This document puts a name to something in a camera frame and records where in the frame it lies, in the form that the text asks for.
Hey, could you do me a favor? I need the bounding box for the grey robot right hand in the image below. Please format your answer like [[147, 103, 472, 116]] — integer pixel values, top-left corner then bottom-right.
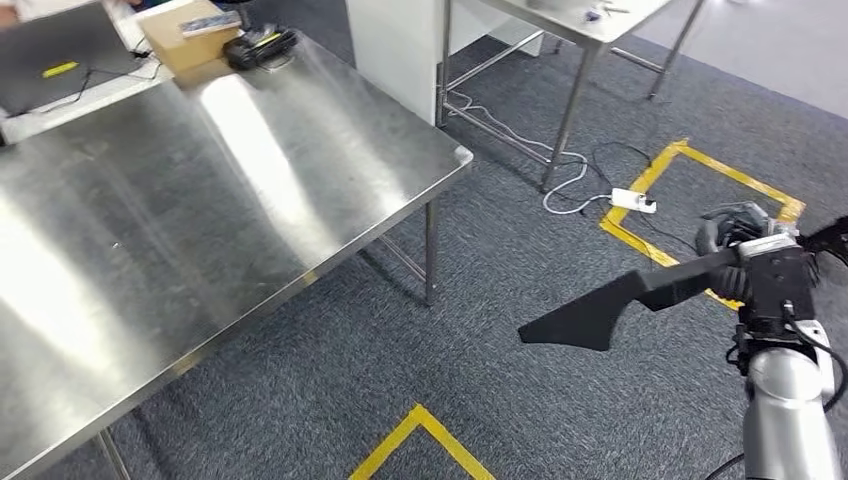
[[695, 201, 800, 256]]

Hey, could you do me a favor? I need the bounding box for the black plastic plate part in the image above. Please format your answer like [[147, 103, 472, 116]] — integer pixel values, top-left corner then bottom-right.
[[517, 215, 848, 352]]

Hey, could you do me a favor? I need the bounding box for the stainless steel workbench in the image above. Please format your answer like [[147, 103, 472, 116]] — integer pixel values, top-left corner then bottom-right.
[[0, 29, 475, 480]]

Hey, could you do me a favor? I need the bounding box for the yellow floor tape square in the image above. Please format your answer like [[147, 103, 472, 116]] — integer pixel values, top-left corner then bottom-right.
[[349, 404, 497, 480], [599, 139, 808, 313]]

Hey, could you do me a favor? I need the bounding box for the white power strip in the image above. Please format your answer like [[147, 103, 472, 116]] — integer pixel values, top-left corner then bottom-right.
[[610, 188, 658, 215]]

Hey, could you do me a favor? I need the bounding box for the stainless steel table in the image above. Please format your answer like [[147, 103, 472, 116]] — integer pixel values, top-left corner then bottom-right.
[[435, 0, 707, 193]]

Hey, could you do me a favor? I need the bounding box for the white panel cabinet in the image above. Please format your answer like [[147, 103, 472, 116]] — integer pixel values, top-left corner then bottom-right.
[[344, 0, 545, 127]]

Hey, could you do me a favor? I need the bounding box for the black remote controller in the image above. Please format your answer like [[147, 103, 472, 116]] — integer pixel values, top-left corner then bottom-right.
[[223, 25, 299, 72]]

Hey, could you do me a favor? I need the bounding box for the flat patterned card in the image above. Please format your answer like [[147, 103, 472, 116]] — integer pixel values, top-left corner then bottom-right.
[[178, 11, 243, 38]]

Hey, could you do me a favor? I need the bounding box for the cardboard box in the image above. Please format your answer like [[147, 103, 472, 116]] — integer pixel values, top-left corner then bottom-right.
[[137, 0, 243, 75]]

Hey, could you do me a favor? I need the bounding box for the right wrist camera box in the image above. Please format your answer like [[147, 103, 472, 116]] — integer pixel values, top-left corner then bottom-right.
[[737, 233, 817, 338]]

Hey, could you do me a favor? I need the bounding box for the black floor cable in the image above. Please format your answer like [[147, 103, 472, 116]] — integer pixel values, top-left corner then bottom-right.
[[588, 140, 657, 197]]

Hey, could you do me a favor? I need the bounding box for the white floor cable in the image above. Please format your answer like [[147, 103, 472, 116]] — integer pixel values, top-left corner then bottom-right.
[[447, 89, 614, 217]]

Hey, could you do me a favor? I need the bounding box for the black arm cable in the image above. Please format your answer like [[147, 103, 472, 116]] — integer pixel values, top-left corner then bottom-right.
[[703, 452, 748, 480], [781, 301, 848, 415]]

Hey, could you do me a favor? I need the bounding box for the black laptop cable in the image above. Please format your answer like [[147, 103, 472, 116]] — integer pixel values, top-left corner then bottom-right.
[[36, 56, 164, 115]]

